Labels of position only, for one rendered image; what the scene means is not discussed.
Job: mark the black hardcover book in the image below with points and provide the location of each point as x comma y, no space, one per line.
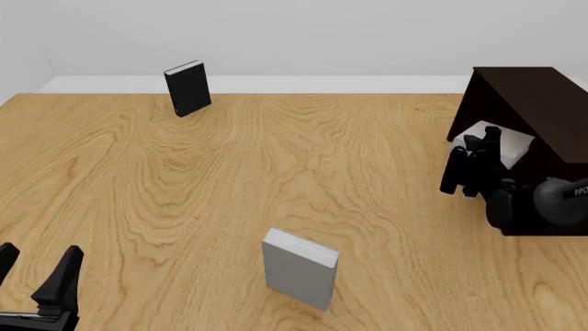
189,89

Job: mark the grey hardcover book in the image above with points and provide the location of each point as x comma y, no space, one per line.
296,272

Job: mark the dark wooden cabinet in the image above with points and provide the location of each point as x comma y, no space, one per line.
537,100

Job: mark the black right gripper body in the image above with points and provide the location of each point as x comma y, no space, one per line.
484,169

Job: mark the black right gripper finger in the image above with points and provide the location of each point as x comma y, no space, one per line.
492,138
471,143

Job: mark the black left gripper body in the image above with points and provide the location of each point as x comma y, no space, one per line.
32,322

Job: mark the white book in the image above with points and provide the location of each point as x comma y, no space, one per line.
514,145

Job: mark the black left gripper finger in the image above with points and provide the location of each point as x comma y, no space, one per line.
59,282
6,258

